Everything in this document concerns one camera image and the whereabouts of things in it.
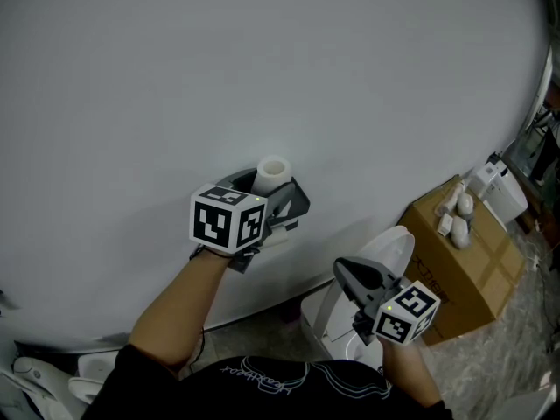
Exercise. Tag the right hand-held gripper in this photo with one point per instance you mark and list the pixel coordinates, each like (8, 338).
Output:
(396, 315)

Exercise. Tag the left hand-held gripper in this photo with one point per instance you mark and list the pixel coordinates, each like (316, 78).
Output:
(227, 221)

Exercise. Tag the white toilet paper roll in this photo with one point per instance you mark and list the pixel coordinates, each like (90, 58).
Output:
(273, 174)

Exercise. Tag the person's right forearm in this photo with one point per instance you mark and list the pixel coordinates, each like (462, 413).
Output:
(409, 374)

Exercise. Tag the person's left forearm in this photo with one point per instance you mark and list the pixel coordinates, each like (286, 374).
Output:
(179, 309)

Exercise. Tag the white toilet seat part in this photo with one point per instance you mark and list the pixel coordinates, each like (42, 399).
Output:
(44, 383)

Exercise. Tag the brown cardboard box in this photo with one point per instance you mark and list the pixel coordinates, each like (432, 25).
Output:
(472, 274)

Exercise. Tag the small white box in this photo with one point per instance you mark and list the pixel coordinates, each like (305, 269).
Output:
(445, 226)

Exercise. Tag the white rounded plastic part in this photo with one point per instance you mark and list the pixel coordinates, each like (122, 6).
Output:
(465, 204)
(459, 233)

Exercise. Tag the white plastic bottle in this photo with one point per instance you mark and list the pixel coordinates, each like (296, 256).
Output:
(448, 200)

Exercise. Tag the black printed t-shirt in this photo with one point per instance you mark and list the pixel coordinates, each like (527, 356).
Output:
(262, 389)

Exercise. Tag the white boxy appliance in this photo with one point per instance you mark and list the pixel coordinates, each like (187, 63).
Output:
(503, 191)

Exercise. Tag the white panel corner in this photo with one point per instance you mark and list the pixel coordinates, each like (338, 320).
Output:
(542, 403)

